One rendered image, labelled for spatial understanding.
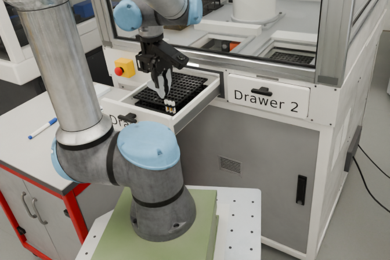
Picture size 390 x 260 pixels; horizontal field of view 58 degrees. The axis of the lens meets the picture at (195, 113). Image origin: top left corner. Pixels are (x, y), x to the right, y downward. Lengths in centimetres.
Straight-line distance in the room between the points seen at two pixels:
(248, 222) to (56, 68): 60
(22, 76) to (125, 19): 98
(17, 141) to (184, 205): 86
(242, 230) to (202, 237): 17
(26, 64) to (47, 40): 119
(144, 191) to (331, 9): 70
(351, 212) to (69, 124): 165
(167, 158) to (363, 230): 147
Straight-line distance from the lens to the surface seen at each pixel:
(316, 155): 133
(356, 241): 195
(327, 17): 108
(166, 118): 104
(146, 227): 78
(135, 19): 91
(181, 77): 134
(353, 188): 220
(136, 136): 70
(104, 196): 134
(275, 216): 162
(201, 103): 121
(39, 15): 63
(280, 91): 119
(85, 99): 69
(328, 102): 118
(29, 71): 184
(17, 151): 142
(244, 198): 100
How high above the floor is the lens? 148
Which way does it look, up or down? 32 degrees down
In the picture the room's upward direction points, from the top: 6 degrees counter-clockwise
